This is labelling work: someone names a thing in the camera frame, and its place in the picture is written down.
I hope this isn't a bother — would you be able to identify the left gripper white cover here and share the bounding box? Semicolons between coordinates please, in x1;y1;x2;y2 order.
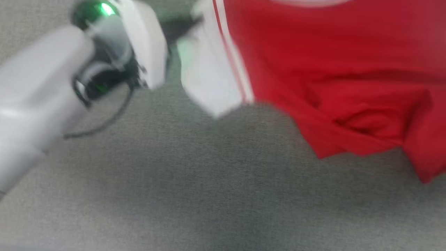
71;0;203;102

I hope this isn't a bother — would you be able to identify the red and white garment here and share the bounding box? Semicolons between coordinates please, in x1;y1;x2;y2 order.
177;0;446;184

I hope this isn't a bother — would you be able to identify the grey fabric sofa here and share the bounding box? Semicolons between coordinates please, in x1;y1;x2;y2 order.
0;0;446;251

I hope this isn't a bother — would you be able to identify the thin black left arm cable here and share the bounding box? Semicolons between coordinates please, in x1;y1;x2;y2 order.
64;83;136;140

